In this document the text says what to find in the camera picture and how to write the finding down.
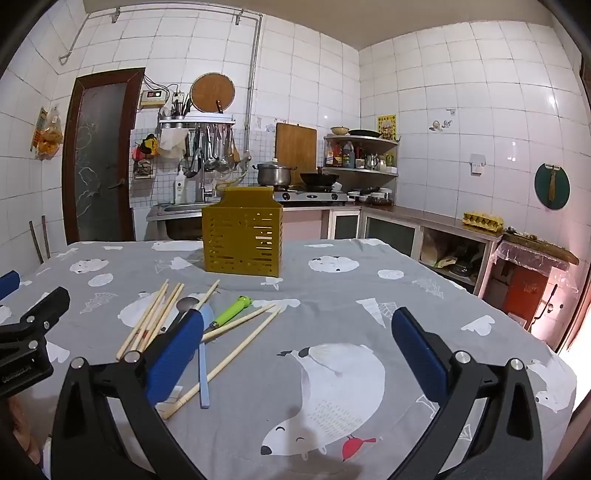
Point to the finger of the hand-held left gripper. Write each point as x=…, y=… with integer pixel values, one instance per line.
x=44, y=307
x=8, y=282

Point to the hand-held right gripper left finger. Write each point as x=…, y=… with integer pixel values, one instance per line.
x=175, y=355

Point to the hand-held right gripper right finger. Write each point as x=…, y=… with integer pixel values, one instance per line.
x=420, y=355

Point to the wooden chopstick holder box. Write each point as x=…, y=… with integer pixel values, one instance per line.
x=147, y=318

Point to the yellow slotted cutlery holder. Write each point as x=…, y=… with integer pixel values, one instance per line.
x=240, y=230

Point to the light blue plastic spoon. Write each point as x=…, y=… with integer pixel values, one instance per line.
x=204, y=378

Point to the wooden stick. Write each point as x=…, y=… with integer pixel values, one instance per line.
x=46, y=237
x=35, y=242

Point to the metal spoon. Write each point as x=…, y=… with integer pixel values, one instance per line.
x=187, y=303

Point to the pale sack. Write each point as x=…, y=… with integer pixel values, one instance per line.
x=431, y=249

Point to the grey bear printed tablecloth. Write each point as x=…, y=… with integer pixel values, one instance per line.
x=323, y=300

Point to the red cabinet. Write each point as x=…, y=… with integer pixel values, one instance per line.
x=524, y=290

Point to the wide glass cabinet door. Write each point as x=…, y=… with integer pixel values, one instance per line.
x=390, y=233

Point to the clear plastic cover sheet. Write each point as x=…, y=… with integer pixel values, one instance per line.
x=526, y=261

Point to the brown topped kitchen counter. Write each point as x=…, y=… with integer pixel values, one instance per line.
x=415, y=213

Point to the steel sink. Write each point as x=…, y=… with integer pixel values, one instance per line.
x=182, y=208

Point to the yellow egg carton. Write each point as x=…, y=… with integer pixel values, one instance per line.
x=482, y=220

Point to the narrow glass cabinet door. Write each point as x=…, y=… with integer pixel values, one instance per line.
x=346, y=226

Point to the hanging bag of yellow items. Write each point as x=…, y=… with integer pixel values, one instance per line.
x=46, y=138

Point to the brown frosted glass door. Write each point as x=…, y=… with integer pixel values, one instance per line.
x=99, y=161

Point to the thick wooden board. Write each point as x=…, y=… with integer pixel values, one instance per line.
x=545, y=249

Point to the cluster of bowls and dishes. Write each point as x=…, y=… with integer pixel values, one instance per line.
x=376, y=197

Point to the white soap pump bottle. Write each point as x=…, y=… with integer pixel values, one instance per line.
x=179, y=189

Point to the steel faucet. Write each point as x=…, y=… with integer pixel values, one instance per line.
x=200, y=184

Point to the steel gas stove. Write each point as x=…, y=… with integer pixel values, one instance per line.
x=314, y=197

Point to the red and yellow cloths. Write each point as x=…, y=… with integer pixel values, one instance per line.
x=147, y=145

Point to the green container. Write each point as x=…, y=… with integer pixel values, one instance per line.
x=390, y=160

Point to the metal teapot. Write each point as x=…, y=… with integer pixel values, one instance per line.
x=373, y=162

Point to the green round board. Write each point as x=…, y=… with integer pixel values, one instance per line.
x=542, y=194

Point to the black wok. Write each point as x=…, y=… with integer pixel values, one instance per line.
x=318, y=179

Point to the steel pot with lid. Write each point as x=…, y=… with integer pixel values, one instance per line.
x=273, y=176

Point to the white hanging cloth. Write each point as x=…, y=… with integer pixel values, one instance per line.
x=173, y=143

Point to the row of hanging kitchen tools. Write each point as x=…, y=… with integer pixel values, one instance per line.
x=210, y=147

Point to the large dark sauce bottle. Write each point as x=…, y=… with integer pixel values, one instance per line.
x=348, y=157

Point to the red label sauce bottle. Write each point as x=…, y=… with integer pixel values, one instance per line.
x=337, y=157

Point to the amber oil bottle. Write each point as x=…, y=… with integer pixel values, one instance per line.
x=329, y=157

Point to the metal corner shelf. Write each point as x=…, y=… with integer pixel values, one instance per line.
x=369, y=141

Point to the black flat pan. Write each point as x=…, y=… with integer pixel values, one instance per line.
x=364, y=133

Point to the beige controller box red display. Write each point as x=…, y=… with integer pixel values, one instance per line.
x=153, y=98

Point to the beige bowl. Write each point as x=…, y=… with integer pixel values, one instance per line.
x=340, y=130

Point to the metal rack cutlery cup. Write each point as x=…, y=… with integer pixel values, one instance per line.
x=180, y=110

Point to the rectangular wooden cutting board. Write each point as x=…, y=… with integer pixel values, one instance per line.
x=295, y=147

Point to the round wooden board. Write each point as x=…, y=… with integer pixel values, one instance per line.
x=210, y=92

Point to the white wall outlet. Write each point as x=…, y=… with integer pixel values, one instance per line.
x=477, y=165

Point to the cartoon wall hooks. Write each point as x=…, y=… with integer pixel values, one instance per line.
x=436, y=125

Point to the yellow wall poster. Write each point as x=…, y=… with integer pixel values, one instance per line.
x=386, y=127

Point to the metal wall rack shelf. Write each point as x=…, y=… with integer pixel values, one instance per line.
x=198, y=121

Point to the white wall socket with plugs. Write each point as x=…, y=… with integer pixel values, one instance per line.
x=178, y=98

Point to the grey wall pipe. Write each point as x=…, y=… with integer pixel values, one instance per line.
x=255, y=69

